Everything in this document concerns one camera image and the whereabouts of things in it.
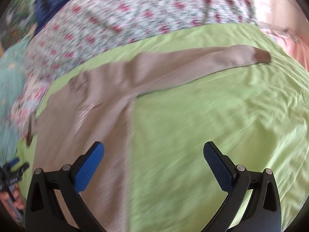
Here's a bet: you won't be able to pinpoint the person's left hand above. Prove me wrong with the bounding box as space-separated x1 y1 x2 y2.
0 183 25 219

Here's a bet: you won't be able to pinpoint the beige knit sweater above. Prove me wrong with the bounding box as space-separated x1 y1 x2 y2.
28 45 271 231

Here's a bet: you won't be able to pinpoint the red floral white quilt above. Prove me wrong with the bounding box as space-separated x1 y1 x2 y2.
9 0 257 137

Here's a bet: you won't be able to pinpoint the teal floral pillow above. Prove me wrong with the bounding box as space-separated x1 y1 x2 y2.
1 37 29 165

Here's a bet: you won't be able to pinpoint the green bed sheet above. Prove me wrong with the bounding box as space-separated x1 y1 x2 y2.
17 24 308 231

